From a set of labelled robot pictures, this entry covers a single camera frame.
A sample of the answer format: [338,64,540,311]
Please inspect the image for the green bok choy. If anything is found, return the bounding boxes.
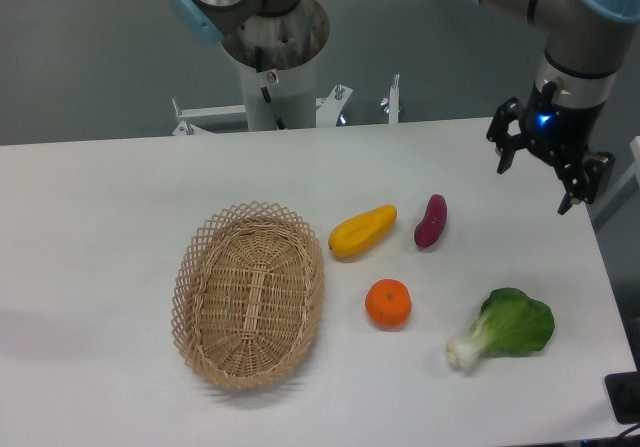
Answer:
[445,287,555,369]

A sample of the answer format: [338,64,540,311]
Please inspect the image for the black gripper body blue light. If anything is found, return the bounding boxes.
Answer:
[519,82,605,169]

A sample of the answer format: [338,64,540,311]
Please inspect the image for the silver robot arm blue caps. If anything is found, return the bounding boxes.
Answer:
[169,0,639,212]

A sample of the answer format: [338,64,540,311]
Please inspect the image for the yellow mango half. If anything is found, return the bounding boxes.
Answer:
[328,205,397,259]

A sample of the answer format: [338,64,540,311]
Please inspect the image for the purple sweet potato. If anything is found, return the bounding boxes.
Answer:
[414,194,448,249]

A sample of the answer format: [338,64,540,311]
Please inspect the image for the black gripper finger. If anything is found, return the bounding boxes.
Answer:
[486,97,528,174]
[557,152,615,215]

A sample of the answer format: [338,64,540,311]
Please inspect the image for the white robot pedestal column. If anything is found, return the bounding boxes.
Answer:
[237,62,316,130]

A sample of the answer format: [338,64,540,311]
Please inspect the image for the black cable on pedestal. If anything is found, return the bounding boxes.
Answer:
[254,46,287,131]

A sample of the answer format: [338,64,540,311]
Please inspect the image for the oval wicker basket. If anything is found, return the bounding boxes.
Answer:
[171,202,324,389]

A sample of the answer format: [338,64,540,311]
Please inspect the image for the black device at table edge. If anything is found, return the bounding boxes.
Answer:
[604,372,639,425]

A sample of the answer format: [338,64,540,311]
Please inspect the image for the orange pumpkin slice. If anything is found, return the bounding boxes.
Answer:
[365,279,412,328]

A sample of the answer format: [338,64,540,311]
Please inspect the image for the white metal base frame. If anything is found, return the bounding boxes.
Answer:
[172,73,403,136]

